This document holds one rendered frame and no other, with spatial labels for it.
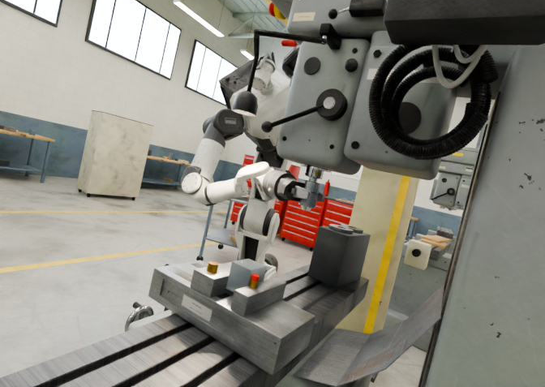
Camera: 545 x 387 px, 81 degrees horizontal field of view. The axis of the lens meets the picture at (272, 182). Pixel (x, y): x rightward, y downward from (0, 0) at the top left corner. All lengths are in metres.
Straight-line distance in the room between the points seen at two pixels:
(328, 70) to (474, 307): 0.57
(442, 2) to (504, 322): 0.46
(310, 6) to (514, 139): 0.56
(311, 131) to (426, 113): 0.26
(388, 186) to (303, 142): 1.82
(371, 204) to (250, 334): 2.06
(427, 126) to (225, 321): 0.56
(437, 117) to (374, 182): 1.91
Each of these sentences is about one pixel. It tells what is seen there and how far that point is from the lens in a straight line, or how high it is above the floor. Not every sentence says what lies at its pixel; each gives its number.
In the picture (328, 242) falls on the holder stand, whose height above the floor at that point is 1.07.
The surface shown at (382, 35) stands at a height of 1.62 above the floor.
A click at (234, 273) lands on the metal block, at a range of 0.70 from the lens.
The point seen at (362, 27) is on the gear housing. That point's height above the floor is 1.64.
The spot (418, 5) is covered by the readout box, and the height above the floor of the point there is 1.54.
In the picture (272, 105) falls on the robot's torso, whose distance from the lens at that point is 1.29.
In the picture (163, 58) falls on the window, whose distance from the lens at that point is 10.11.
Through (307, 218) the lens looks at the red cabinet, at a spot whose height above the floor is 0.56.
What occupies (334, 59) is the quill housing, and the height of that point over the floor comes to 1.57.
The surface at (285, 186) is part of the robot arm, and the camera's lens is 0.88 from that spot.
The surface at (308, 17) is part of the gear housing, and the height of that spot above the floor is 1.66.
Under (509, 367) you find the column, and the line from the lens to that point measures 0.64.
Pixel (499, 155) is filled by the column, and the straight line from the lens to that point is 0.60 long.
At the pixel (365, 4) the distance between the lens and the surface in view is 0.81.
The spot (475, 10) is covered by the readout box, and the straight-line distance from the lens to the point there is 0.52.
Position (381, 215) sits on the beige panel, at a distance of 2.59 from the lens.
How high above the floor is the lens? 1.28
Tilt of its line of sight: 2 degrees down
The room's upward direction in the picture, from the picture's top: 13 degrees clockwise
